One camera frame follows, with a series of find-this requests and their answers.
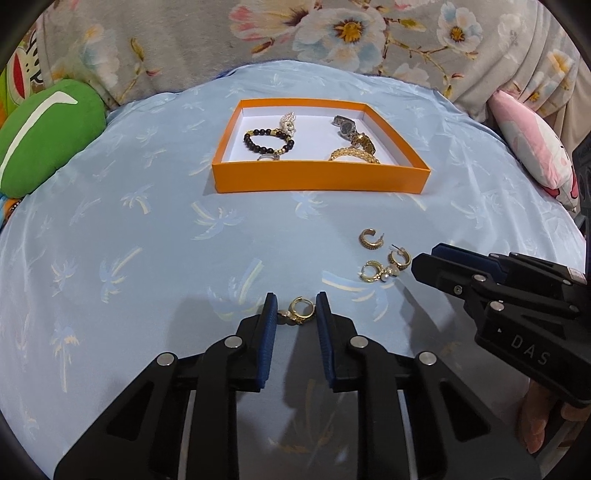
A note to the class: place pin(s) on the colourful monkey cartoon blanket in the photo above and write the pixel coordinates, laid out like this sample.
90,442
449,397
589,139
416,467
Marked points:
22,77

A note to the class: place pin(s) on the gold pearl earring pair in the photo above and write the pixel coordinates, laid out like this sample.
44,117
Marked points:
374,271

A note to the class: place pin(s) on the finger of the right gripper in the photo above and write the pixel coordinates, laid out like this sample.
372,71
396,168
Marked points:
453,272
516,269

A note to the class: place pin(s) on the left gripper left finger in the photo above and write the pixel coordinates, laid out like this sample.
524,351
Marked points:
177,417

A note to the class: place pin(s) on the small gold hoop earring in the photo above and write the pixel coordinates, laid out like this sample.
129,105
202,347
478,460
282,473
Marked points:
300,311

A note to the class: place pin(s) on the grey floral blanket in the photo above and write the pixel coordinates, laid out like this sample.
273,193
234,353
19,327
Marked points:
466,50

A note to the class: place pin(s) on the orange cardboard box tray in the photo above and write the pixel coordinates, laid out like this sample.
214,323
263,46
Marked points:
306,167

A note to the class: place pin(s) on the pink white pillow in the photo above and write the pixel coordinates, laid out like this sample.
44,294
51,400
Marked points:
537,147

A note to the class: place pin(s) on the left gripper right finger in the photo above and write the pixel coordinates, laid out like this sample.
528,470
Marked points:
416,417

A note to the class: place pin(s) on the silver wrist watch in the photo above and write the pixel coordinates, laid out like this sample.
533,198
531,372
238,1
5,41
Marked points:
346,126

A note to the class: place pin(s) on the person's right hand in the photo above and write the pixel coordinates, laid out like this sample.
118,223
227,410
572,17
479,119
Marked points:
540,415

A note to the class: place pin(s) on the gold chain bangle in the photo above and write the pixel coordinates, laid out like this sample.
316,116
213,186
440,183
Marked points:
355,153

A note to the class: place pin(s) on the green plush pillow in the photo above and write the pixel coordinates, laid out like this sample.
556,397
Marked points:
47,131

